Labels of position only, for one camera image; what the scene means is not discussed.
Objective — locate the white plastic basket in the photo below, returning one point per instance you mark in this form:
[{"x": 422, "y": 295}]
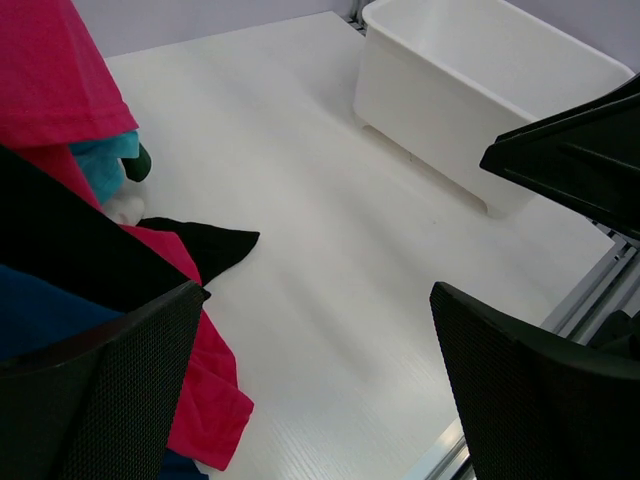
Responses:
[{"x": 443, "y": 79}]

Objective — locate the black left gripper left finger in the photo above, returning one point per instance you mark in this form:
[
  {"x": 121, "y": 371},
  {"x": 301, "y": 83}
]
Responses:
[{"x": 95, "y": 385}]

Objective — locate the blue t shirt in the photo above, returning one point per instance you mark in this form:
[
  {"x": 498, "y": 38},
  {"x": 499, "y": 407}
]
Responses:
[{"x": 40, "y": 310}]

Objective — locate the pink t shirt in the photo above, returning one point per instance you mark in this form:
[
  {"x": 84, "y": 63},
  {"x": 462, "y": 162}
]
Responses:
[{"x": 56, "y": 90}]

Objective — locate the black t shirt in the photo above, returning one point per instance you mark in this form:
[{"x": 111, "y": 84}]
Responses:
[{"x": 52, "y": 231}]

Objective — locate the turquoise t shirt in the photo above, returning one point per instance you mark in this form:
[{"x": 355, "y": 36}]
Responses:
[{"x": 100, "y": 162}]

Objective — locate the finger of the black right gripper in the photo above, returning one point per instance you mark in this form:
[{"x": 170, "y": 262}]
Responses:
[{"x": 585, "y": 158}]

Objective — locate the dark green t shirt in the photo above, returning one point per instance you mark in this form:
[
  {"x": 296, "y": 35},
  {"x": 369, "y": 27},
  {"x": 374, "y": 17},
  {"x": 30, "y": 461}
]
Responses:
[{"x": 137, "y": 169}]

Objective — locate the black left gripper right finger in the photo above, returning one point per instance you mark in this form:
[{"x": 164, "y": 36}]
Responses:
[{"x": 532, "y": 404}]

